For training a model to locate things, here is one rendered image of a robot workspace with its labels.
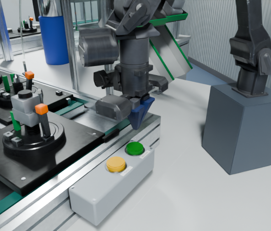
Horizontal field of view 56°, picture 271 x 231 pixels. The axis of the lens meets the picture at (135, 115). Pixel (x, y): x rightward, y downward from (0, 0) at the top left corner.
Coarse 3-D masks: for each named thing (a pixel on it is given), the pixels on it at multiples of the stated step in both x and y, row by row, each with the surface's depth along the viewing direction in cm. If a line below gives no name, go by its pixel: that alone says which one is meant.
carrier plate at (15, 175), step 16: (48, 112) 75; (64, 128) 67; (80, 128) 67; (0, 144) 60; (64, 144) 60; (80, 144) 60; (96, 144) 63; (0, 160) 55; (16, 160) 55; (32, 160) 55; (48, 160) 55; (64, 160) 55; (0, 176) 51; (16, 176) 50; (32, 176) 50; (48, 176) 52
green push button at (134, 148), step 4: (128, 144) 60; (132, 144) 60; (136, 144) 60; (140, 144) 60; (128, 148) 58; (132, 148) 58; (136, 148) 58; (140, 148) 58; (128, 152) 58; (132, 152) 58; (136, 152) 58; (140, 152) 58
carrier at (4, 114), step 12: (12, 84) 86; (24, 84) 95; (36, 84) 95; (0, 96) 80; (48, 96) 85; (60, 96) 85; (72, 96) 87; (0, 108) 77; (48, 108) 80; (0, 120) 72
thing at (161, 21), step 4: (112, 0) 75; (112, 4) 76; (112, 8) 76; (156, 12) 81; (160, 12) 80; (156, 16) 81; (160, 16) 80; (164, 16) 79; (152, 20) 75; (156, 20) 76; (160, 20) 77; (164, 20) 78; (152, 24) 76; (156, 24) 77; (160, 24) 79; (164, 24) 80
